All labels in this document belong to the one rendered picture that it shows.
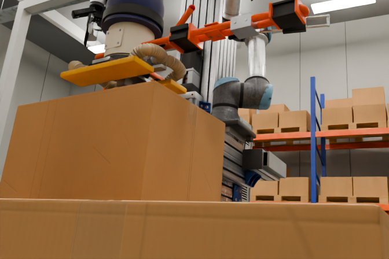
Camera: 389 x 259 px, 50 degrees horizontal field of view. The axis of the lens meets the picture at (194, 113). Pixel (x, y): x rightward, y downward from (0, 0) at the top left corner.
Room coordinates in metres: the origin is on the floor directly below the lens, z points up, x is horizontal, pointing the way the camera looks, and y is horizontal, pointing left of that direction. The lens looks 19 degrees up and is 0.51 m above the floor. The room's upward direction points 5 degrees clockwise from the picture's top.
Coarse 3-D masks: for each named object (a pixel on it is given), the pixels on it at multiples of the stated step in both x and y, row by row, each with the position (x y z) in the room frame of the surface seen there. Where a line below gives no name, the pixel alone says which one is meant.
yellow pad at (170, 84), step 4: (156, 80) 1.40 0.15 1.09; (160, 80) 1.34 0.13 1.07; (164, 80) 1.33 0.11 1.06; (168, 80) 1.32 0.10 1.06; (172, 80) 1.32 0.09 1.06; (164, 84) 1.33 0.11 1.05; (168, 84) 1.32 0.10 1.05; (172, 84) 1.32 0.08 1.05; (176, 84) 1.34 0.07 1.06; (172, 88) 1.36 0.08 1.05; (176, 88) 1.35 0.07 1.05; (180, 88) 1.36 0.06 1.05; (184, 88) 1.38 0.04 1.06; (176, 92) 1.39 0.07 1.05; (180, 92) 1.39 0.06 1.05; (184, 92) 1.39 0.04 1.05
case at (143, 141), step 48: (96, 96) 1.16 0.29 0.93; (144, 96) 1.06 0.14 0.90; (48, 144) 1.26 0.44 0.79; (96, 144) 1.14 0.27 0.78; (144, 144) 1.05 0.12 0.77; (192, 144) 1.21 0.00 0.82; (0, 192) 1.37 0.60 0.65; (48, 192) 1.24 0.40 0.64; (96, 192) 1.13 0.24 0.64; (144, 192) 1.05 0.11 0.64; (192, 192) 1.23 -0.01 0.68
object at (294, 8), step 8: (288, 0) 0.99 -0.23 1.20; (296, 0) 0.97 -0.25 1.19; (272, 8) 1.02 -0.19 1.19; (280, 8) 1.01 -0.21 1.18; (288, 8) 1.00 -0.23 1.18; (296, 8) 0.97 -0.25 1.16; (272, 16) 1.02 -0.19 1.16; (280, 16) 1.01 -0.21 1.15; (288, 16) 1.00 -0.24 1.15; (296, 16) 1.00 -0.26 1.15; (280, 24) 1.05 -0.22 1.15; (288, 24) 1.05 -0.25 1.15; (296, 24) 1.04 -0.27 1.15
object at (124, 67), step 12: (120, 60) 1.19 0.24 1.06; (132, 60) 1.16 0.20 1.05; (72, 72) 1.31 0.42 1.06; (84, 72) 1.28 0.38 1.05; (96, 72) 1.27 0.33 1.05; (108, 72) 1.26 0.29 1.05; (120, 72) 1.26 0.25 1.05; (132, 72) 1.25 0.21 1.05; (144, 72) 1.24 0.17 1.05; (84, 84) 1.40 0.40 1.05
